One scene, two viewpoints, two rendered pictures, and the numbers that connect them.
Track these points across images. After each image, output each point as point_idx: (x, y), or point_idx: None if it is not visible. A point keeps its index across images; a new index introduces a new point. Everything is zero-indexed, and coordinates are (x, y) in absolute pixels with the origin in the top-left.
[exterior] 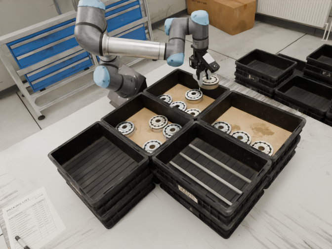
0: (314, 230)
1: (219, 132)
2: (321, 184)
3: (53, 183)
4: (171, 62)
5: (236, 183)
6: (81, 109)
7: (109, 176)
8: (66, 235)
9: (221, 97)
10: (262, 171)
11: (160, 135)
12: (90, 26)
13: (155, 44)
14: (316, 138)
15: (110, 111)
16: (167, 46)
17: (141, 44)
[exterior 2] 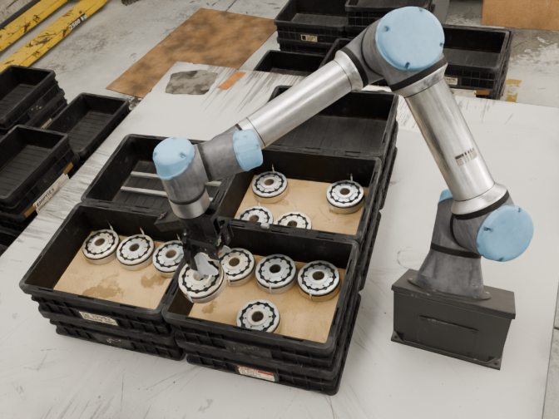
0: (51, 234)
1: (159, 211)
2: (28, 294)
3: (416, 142)
4: None
5: (134, 199)
6: (556, 261)
7: (309, 141)
8: None
9: (175, 285)
10: (92, 183)
11: (277, 217)
12: (365, 30)
13: (253, 113)
14: (12, 383)
15: (376, 176)
16: (233, 125)
17: (278, 96)
